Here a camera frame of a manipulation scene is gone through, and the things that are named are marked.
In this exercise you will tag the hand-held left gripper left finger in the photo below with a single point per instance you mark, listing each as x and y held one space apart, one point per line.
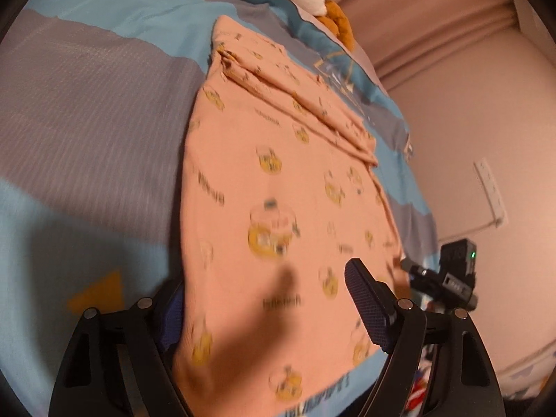
172 318

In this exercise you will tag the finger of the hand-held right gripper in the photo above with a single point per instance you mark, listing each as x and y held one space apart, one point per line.
419 276

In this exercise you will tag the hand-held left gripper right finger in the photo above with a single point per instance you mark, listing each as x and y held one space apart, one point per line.
369 308

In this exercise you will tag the pink printed small garment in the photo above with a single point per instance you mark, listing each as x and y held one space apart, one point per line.
269 182

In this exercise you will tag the colourful printed cloth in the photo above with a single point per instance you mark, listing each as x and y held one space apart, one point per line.
422 380

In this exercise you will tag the blue grey printed blanket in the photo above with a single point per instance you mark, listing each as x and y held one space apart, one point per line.
108 117

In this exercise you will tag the pink curtain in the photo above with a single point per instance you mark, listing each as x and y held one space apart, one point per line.
434 17

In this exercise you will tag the white wall socket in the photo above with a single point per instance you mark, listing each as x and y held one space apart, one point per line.
491 193

